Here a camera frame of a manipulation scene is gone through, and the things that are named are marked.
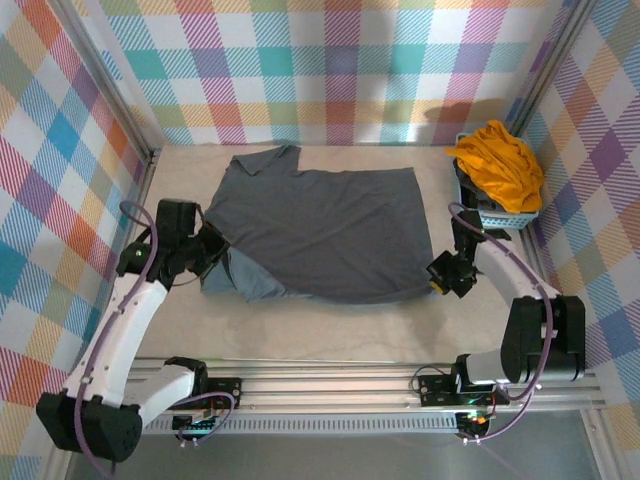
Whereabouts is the dark grey crumpled garment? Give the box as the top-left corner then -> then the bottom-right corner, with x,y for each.
452,159 -> 501,214

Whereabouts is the small electronics board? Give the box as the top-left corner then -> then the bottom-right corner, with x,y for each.
457,407 -> 497,432
172,412 -> 221,437

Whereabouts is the slotted grey cable duct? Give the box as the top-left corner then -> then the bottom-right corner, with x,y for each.
144,413 -> 459,435

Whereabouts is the orange t-shirt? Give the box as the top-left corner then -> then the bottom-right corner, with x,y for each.
444,119 -> 545,214

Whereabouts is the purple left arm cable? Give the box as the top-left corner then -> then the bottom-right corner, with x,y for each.
74,199 -> 237,476

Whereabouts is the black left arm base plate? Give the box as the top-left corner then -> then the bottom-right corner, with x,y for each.
203,377 -> 244,409

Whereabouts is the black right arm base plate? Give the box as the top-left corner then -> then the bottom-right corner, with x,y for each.
417,372 -> 511,407

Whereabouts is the aluminium mounting rail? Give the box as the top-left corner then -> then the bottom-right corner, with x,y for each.
124,354 -> 604,414

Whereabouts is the grey t-shirt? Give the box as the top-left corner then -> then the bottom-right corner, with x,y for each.
199,143 -> 435,305

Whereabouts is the light blue plastic basket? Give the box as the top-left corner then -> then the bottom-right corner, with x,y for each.
452,130 -> 541,231

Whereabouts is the aluminium frame post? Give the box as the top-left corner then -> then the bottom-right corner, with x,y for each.
52,0 -> 161,169
507,0 -> 599,136

